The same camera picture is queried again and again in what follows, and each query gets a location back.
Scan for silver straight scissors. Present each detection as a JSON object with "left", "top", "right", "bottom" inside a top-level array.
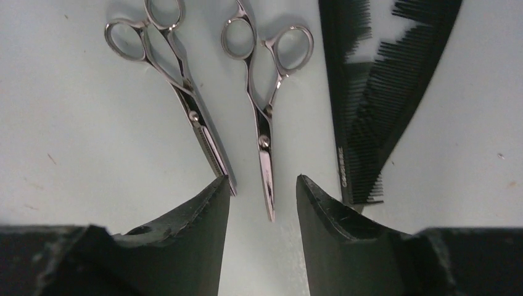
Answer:
[{"left": 220, "top": 1, "right": 315, "bottom": 223}]

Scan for black tapered comb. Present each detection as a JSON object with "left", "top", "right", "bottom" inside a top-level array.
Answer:
[{"left": 363, "top": 1, "right": 462, "bottom": 170}]

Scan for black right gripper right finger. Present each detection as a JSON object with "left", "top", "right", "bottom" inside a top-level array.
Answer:
[{"left": 296, "top": 175, "right": 522, "bottom": 295}]

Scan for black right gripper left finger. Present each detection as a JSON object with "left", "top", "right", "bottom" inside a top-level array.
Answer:
[{"left": 1, "top": 176, "right": 230, "bottom": 295}]

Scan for silver thinning scissors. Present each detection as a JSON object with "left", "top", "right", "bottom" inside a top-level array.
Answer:
[{"left": 104, "top": 1, "right": 237, "bottom": 196}]

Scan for black wide comb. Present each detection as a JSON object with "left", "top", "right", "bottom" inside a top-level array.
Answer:
[{"left": 319, "top": 1, "right": 382, "bottom": 206}]

